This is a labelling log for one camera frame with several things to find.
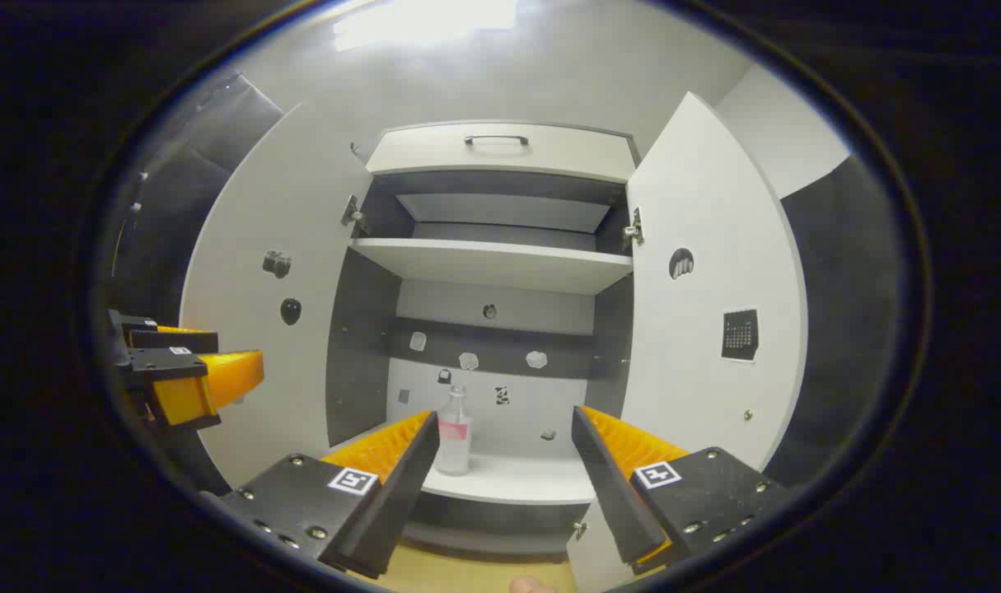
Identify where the white cabinet drawer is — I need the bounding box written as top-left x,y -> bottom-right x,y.
366,122 -> 638,184

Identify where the ceiling light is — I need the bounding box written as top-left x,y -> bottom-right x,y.
333,0 -> 517,50

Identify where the white door with calendar sticker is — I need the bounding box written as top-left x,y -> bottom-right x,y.
566,91 -> 809,592

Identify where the black backdrop cloth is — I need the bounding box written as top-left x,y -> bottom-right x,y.
96,72 -> 909,495

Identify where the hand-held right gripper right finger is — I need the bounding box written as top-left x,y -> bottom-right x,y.
572,405 -> 791,576

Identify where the white door with camera sticker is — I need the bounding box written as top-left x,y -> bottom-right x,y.
179,101 -> 375,488

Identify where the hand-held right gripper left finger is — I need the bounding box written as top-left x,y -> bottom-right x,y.
220,409 -> 441,580

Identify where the white cabinet shelf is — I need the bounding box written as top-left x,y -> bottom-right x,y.
350,237 -> 634,296
422,449 -> 597,505

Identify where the clear bottle with red label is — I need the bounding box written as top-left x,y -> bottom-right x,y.
434,385 -> 473,477

